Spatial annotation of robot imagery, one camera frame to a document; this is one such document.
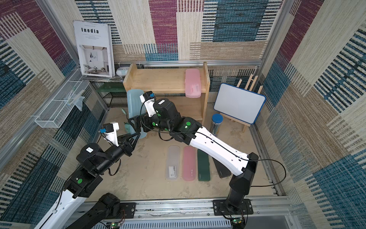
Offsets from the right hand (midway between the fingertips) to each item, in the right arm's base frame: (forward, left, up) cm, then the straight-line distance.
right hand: (136, 116), depth 61 cm
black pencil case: (-10, -41, -38) cm, 57 cm away
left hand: (-4, 0, -6) cm, 7 cm away
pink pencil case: (-4, -22, -41) cm, 47 cm away
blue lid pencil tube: (+15, -39, -22) cm, 48 cm away
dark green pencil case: (-6, -31, -40) cm, 51 cm away
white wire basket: (+6, +44, -6) cm, 45 cm away
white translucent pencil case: (-5, -13, -39) cm, 41 cm away
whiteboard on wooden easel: (+25, -56, -20) cm, 64 cm away
